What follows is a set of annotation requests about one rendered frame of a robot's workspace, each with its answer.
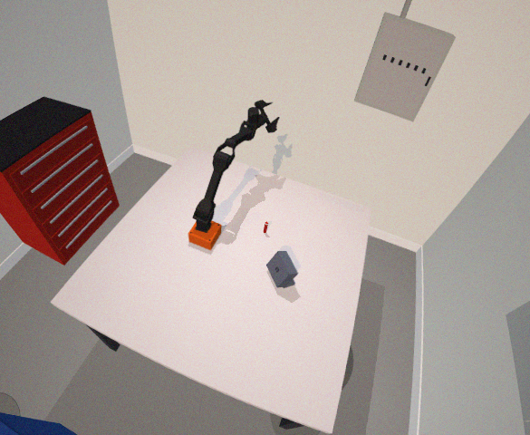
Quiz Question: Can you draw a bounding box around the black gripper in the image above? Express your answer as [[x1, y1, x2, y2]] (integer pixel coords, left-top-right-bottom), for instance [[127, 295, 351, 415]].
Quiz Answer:
[[254, 100, 280, 133]]

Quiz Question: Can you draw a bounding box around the grey square panel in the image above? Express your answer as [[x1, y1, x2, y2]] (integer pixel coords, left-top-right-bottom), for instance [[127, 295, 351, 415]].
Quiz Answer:
[[266, 251, 299, 288]]

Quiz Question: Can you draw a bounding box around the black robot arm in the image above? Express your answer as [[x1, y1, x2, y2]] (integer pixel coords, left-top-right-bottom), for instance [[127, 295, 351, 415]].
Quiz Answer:
[[193, 107, 261, 233]]

